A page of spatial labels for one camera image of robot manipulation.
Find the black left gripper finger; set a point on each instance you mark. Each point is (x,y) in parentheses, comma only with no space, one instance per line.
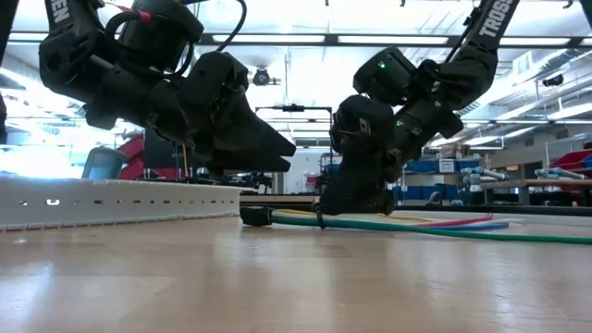
(259,139)
(254,165)

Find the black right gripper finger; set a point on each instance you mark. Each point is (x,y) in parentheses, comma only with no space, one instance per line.
(344,180)
(361,208)

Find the long black zip tie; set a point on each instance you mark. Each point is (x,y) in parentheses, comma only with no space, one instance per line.
(319,221)

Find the black background robot arm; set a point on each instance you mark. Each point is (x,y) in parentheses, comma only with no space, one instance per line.
(254,180)

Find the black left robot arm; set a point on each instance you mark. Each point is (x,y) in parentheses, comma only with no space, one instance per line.
(78,60)

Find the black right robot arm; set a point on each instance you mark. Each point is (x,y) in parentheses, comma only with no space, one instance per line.
(476,60)

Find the wooden background workbench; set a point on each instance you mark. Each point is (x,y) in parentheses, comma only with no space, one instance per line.
(287,199)

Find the blue bin storage shelf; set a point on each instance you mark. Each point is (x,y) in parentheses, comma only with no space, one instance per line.
(418,192)

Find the red background cart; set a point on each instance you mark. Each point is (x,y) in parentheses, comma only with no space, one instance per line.
(131,157)

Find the white office chair blue seat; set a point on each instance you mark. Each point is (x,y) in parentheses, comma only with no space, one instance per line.
(104,164)

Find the wooden background table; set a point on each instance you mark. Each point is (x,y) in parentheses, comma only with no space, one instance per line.
(546,183)

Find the black ceiling spotlight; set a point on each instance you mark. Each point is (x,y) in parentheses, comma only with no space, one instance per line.
(552,80)

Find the red plastic bin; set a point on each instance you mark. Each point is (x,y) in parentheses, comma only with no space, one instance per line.
(571,162)

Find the black overhead camera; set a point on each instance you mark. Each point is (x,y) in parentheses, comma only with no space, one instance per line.
(262,77)

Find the black aluminium table frame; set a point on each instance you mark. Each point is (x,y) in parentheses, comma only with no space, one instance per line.
(509,210)

